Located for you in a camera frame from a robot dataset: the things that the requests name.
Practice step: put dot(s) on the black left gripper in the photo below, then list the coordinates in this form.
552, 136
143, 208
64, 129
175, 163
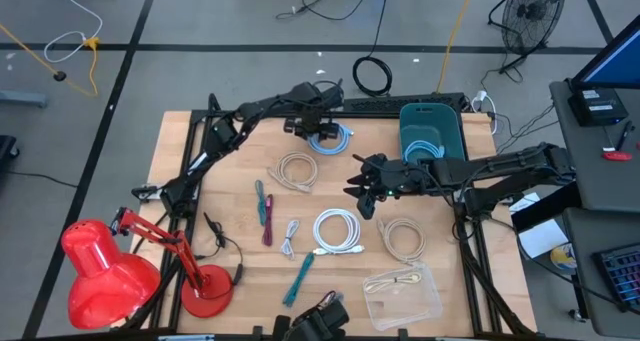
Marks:
312, 116

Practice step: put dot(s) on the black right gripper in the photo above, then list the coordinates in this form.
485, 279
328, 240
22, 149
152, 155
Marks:
402, 181

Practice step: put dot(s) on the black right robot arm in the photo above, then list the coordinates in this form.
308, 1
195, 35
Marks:
500, 165

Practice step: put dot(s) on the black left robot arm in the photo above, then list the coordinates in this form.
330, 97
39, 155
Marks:
220, 131

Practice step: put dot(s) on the black perforated power strip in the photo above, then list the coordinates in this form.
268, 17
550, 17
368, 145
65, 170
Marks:
400, 102

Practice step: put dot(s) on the teal plastic bin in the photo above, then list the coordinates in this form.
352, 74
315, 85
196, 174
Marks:
430, 121

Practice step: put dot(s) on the clear plastic container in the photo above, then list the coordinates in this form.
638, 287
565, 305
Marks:
405, 311

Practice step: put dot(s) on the white paper sheet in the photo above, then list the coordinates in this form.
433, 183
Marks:
542, 238

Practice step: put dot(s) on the yellow and blue disc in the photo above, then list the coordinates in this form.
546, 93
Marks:
563, 258

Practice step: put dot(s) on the grey desk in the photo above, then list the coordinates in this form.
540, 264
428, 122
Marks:
582, 261
625, 191

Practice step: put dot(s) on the black floor fan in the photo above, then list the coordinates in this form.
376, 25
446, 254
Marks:
532, 11

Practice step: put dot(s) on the black mini computer box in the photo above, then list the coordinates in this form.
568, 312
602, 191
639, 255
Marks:
597, 112

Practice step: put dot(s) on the red desk lamp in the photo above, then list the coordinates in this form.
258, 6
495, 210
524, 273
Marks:
110, 281

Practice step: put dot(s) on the red desk object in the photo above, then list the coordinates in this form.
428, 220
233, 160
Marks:
618, 156

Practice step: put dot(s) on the black round floor plug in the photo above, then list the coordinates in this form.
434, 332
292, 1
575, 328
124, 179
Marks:
60, 76

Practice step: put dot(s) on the dark pen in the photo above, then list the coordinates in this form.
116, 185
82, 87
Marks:
624, 136

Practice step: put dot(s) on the black keyboard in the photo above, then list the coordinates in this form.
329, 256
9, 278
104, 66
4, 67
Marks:
622, 276

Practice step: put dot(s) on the computer monitor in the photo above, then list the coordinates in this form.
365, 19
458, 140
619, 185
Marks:
617, 61

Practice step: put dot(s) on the grey furniture foot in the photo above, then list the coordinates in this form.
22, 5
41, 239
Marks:
22, 100

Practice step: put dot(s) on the black furniture base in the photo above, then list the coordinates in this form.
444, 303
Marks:
6, 148

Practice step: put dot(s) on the black metal table frame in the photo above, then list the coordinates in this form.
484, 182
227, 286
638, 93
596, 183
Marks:
205, 114

